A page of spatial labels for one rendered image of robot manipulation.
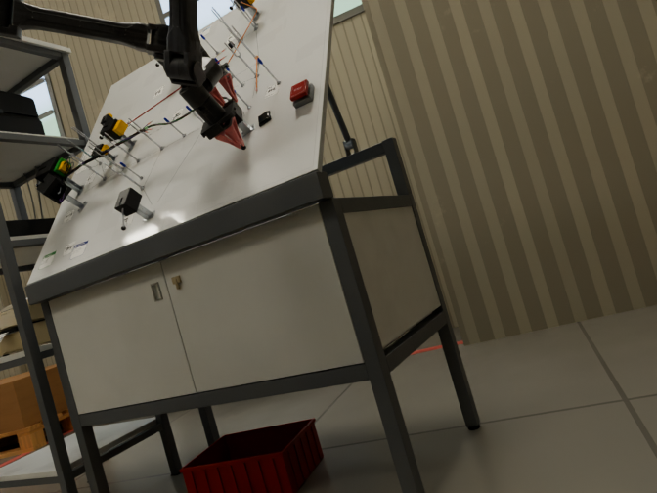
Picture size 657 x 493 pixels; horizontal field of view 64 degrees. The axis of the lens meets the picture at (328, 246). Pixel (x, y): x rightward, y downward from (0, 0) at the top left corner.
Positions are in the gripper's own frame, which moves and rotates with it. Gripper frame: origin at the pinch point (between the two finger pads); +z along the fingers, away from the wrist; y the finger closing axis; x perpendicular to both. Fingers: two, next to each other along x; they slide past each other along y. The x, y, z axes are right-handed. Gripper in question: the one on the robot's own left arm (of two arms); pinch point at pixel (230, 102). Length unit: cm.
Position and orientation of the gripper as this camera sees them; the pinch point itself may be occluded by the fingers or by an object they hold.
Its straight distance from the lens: 154.5
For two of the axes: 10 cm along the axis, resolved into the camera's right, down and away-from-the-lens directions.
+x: -0.7, 4.7, -8.8
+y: -8.3, 4.6, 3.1
